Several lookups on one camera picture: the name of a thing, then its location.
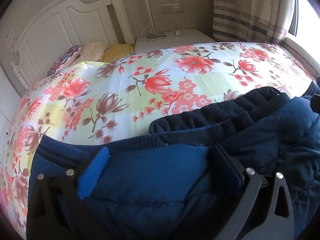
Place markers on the patterned red blue pillow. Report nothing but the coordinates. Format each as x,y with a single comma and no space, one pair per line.
66,59

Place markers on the white charger with cable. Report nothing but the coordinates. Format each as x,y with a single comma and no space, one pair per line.
176,32

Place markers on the striped patterned curtain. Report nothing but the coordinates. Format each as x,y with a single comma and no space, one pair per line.
265,21

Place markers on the wall power socket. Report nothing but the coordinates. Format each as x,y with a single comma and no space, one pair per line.
171,8

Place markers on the yellow pillow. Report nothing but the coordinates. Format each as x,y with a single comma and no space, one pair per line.
118,51

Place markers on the blue padded winter jacket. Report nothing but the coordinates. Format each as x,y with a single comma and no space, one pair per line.
157,186

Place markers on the window frame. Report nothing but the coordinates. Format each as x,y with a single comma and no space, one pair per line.
302,40

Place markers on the white wall switch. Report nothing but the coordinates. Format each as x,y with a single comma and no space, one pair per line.
11,40

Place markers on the white wooden headboard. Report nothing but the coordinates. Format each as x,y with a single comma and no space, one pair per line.
63,24

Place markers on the cream textured pillow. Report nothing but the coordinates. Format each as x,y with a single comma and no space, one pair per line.
93,51

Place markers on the floral bed sheet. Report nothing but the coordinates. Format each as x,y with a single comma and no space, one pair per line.
93,103

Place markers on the white bedside table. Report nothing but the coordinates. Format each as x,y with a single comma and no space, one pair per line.
188,37

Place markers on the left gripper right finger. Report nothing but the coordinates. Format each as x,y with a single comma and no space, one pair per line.
249,205

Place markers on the silver desk lamp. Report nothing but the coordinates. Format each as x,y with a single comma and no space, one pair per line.
150,15

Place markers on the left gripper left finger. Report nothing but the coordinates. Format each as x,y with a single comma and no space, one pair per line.
56,209

